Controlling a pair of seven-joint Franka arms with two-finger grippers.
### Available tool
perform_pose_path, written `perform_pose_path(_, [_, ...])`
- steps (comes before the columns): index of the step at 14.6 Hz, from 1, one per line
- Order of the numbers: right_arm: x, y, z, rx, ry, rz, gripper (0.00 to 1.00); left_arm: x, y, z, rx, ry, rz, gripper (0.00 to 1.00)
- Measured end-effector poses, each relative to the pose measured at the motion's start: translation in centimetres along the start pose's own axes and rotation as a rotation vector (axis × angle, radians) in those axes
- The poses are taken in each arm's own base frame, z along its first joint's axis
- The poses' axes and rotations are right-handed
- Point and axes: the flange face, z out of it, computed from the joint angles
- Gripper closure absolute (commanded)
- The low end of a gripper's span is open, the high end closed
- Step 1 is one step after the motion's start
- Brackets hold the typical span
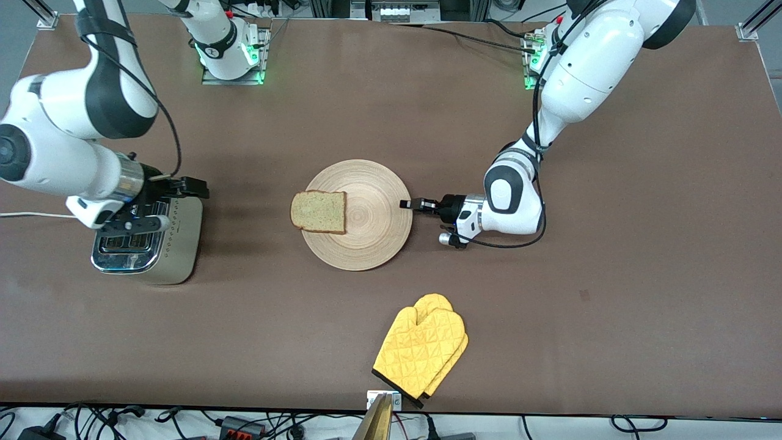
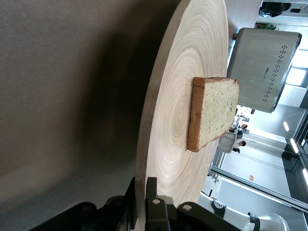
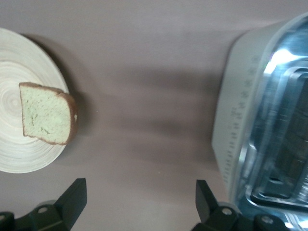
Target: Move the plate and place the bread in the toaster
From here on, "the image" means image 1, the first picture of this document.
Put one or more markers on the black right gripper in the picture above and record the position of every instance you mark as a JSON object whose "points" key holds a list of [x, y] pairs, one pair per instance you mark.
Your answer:
{"points": [[154, 183]]}

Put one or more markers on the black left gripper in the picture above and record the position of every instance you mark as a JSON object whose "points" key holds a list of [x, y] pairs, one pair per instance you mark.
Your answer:
{"points": [[451, 206]]}

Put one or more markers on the round light wooden plate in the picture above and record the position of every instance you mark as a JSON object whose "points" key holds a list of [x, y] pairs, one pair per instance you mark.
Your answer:
{"points": [[372, 220]]}

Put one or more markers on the brown bread slice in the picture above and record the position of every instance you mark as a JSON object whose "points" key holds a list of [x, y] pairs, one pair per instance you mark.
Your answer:
{"points": [[317, 211]]}

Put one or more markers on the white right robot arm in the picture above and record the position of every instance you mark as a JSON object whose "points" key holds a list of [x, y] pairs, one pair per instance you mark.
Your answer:
{"points": [[55, 98]]}

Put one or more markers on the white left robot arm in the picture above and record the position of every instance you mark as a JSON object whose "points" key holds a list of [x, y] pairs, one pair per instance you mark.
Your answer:
{"points": [[592, 67]]}

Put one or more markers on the silver two-slot toaster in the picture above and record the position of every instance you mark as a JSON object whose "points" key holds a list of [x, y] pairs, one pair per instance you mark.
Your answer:
{"points": [[180, 244]]}

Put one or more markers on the yellow quilted oven mitt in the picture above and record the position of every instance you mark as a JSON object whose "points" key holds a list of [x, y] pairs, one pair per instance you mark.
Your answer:
{"points": [[435, 300], [415, 354]]}

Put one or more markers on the white power strip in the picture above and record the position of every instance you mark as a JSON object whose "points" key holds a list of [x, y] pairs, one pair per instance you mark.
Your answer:
{"points": [[263, 7]]}

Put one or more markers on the white electrical terminal block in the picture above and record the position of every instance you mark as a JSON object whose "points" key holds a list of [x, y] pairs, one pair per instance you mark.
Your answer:
{"points": [[403, 11]]}

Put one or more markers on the black orange connector block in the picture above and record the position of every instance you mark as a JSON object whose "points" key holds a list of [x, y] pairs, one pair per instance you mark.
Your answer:
{"points": [[241, 426]]}

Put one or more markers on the black power adapter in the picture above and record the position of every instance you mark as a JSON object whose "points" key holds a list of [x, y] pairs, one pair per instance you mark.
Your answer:
{"points": [[40, 434]]}

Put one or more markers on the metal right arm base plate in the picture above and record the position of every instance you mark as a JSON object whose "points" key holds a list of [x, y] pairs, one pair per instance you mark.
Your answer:
{"points": [[244, 81]]}

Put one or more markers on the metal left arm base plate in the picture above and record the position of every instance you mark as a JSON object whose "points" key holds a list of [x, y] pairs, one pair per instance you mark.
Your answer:
{"points": [[529, 67]]}

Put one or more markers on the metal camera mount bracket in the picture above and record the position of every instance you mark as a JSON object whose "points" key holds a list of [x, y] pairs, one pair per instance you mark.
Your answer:
{"points": [[397, 400]]}

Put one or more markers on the tan camera stand beam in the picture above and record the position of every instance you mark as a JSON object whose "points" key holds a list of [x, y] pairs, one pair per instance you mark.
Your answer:
{"points": [[376, 425]]}

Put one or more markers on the aluminium table corner bracket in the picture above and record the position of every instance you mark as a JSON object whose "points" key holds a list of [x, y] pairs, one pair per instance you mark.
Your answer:
{"points": [[44, 18], [754, 24]]}

